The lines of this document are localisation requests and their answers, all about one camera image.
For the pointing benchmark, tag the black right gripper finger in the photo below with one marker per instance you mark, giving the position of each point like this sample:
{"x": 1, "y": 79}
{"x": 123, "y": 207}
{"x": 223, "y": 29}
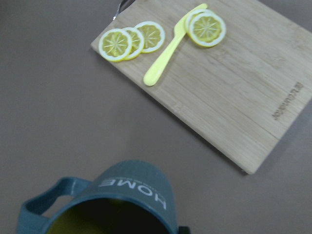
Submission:
{"x": 183, "y": 230}

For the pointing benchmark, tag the blue-grey HOME mug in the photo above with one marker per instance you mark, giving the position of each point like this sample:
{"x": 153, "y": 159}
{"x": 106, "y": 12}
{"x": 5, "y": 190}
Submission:
{"x": 130, "y": 197}

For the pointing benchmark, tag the wooden cutting board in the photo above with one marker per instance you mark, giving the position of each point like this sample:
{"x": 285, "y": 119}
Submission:
{"x": 243, "y": 94}

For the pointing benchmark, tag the lemon slice middle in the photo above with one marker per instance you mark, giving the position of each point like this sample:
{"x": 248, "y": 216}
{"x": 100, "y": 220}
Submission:
{"x": 137, "y": 42}

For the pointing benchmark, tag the lemon slice single left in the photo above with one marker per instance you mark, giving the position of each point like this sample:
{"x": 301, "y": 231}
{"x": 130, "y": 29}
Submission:
{"x": 206, "y": 29}

